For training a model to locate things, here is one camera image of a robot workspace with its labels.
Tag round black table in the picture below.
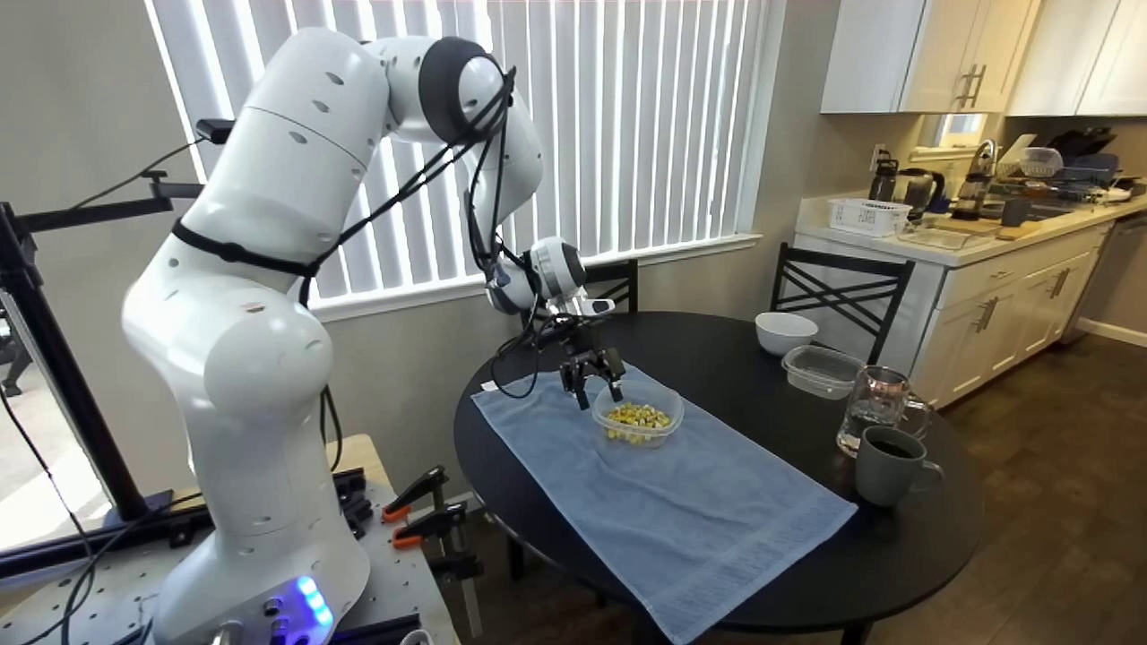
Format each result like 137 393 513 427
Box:
457 312 987 645

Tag yellow food pieces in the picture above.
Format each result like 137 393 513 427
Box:
601 401 672 444

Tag black camera stand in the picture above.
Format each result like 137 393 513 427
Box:
0 119 233 577

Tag clear plastic bowl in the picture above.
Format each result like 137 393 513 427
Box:
593 381 686 449

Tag black orange clamp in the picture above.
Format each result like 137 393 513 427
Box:
390 503 471 550
380 464 448 522

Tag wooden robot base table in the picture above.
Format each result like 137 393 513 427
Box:
0 430 465 645

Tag white upper cabinets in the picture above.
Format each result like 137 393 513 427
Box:
822 0 1147 119

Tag black chair right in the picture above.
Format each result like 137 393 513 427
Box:
772 244 916 361

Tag black coffee maker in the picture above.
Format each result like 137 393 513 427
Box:
869 146 899 199

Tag white kitchen counter cabinet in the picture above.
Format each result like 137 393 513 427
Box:
797 198 1145 410

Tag blue towel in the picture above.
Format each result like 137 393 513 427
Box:
472 365 858 645

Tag black orange clamp upper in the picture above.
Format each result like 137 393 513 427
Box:
380 464 448 522

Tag grey mug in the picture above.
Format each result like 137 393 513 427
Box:
858 427 942 510

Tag white ceramic bowl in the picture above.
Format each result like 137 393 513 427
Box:
757 312 819 355

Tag black chair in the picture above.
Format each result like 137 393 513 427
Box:
525 263 637 335
772 244 916 361

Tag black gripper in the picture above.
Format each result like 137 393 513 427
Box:
530 315 623 410

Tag glass jar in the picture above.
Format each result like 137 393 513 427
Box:
837 365 934 457

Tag white vertical blinds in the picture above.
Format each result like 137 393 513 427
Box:
144 0 787 263

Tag black orange clamp lower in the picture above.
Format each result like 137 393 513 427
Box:
390 503 471 550

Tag black chair left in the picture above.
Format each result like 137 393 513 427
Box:
525 263 637 335

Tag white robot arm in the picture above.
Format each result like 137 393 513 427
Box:
122 27 607 645

